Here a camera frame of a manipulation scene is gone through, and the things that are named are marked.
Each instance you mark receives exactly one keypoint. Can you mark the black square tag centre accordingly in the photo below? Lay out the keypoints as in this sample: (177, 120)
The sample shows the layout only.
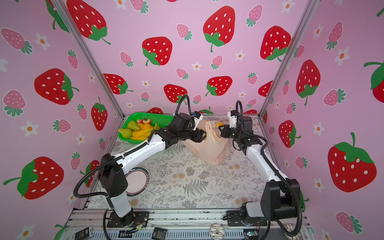
(159, 234)

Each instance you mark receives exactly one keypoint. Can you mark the banana print plastic bag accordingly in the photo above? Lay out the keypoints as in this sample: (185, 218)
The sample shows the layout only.
(214, 149)

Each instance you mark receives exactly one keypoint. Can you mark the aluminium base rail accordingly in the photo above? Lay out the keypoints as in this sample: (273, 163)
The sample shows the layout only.
(179, 224)

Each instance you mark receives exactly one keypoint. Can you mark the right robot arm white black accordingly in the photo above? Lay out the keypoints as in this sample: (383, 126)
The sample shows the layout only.
(281, 196)

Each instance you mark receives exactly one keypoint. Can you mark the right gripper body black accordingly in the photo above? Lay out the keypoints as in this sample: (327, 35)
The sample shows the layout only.
(231, 133)

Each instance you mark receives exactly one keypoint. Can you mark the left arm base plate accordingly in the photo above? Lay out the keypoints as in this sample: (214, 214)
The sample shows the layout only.
(132, 220)

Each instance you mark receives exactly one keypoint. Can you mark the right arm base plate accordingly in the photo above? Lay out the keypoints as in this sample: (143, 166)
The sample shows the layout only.
(240, 219)

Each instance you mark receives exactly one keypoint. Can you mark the round white plate dark rim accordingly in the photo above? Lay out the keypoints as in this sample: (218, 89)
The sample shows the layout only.
(138, 179)

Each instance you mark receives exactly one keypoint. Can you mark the white sprinkled donut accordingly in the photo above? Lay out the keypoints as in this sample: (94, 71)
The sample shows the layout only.
(290, 228)
(217, 231)

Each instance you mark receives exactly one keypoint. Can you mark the black square tag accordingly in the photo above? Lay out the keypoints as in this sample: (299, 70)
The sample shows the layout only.
(159, 234)
(84, 234)

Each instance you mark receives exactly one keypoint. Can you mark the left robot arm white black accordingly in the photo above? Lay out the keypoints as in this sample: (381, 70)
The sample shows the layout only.
(114, 169)

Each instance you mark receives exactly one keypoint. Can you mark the yellow fake banana bunch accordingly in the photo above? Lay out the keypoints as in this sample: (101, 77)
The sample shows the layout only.
(141, 135)

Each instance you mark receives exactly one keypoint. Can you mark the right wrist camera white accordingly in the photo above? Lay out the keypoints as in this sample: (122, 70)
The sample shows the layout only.
(233, 118)

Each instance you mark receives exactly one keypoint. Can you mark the white sprinkled donut centre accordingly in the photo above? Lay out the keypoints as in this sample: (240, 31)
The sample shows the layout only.
(217, 231)

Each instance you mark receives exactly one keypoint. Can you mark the black square tag left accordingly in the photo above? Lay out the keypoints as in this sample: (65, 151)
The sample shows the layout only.
(84, 234)

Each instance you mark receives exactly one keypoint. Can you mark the yellow green fake starfruit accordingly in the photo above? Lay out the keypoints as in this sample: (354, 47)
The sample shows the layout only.
(125, 133)

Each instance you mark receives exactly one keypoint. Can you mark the aluminium frame post left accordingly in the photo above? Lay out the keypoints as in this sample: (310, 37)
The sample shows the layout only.
(78, 38)

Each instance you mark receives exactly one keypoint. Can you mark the aluminium frame post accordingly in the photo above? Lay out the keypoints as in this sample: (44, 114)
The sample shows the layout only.
(296, 39)
(78, 38)

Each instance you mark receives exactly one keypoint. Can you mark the white sprinkled donut right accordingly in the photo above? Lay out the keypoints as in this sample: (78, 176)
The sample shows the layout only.
(290, 228)

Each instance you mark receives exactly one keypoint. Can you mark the aluminium frame post right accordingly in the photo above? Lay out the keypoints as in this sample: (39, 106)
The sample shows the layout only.
(296, 39)

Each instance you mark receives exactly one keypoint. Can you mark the green plastic fruit basket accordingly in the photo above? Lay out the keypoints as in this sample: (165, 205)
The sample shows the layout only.
(160, 120)

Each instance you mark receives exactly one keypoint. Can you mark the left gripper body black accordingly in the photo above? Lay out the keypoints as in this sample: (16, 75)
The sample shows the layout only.
(194, 135)

